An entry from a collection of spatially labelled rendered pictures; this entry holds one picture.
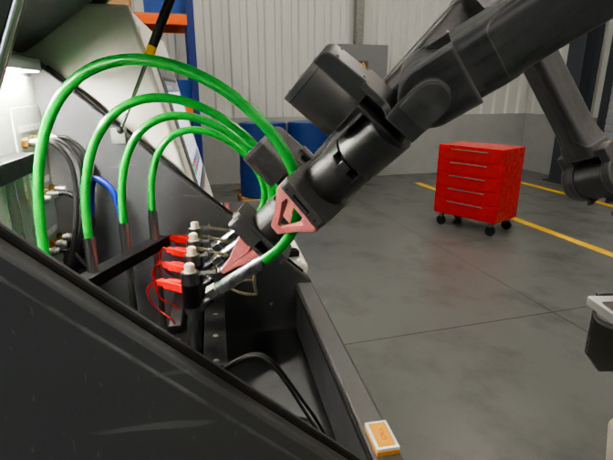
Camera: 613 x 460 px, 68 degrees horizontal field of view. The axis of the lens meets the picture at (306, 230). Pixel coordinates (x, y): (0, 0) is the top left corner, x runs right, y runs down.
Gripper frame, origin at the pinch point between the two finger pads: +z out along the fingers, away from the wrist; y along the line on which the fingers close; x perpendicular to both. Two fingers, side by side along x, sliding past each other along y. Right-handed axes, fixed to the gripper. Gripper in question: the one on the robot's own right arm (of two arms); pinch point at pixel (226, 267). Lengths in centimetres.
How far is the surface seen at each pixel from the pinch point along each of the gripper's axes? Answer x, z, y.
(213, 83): 10.5, -20.9, 17.8
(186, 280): 2.6, 4.8, 3.1
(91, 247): -1.8, 14.3, 17.3
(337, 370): 0.8, -0.6, -24.7
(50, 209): -18.5, 25.0, 30.4
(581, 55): -665, -319, -209
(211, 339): -2.2, 12.7, -7.4
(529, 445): -92, 9, -149
